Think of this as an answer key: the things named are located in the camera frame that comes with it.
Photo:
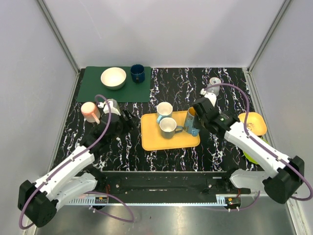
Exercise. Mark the orange interior blue mug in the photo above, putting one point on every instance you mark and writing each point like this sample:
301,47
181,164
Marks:
188,124

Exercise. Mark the cream bowl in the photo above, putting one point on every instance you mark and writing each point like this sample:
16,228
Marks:
113,78

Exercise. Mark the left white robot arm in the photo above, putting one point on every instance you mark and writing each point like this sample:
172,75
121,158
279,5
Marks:
75,175

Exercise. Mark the yellow square plate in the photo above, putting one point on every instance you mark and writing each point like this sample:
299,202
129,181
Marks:
256,124

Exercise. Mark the pink mug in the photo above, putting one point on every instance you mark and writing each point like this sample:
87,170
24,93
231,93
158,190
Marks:
90,112

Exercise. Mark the white mug blue handle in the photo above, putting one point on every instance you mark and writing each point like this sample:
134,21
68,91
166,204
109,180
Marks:
164,109

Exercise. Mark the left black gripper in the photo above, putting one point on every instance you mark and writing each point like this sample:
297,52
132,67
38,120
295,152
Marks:
125,119

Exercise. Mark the lime green plate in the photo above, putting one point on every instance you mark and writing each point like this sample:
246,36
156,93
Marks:
248,157

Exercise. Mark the orange plastic tray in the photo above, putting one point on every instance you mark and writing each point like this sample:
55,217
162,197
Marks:
152,140

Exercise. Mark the light blue footed mug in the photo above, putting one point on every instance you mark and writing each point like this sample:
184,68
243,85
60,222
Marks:
214,85

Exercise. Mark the white interior grey mug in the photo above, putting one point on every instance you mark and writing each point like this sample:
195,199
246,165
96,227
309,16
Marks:
169,127

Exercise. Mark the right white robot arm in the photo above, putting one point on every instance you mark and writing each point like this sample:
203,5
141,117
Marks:
281,176

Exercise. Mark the dark green mat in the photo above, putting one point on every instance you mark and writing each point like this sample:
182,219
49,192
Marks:
131,92

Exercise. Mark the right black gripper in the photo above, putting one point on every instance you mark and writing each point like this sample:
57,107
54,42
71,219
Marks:
203,128

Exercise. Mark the dark blue mug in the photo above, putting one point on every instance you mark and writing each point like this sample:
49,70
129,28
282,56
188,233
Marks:
137,73

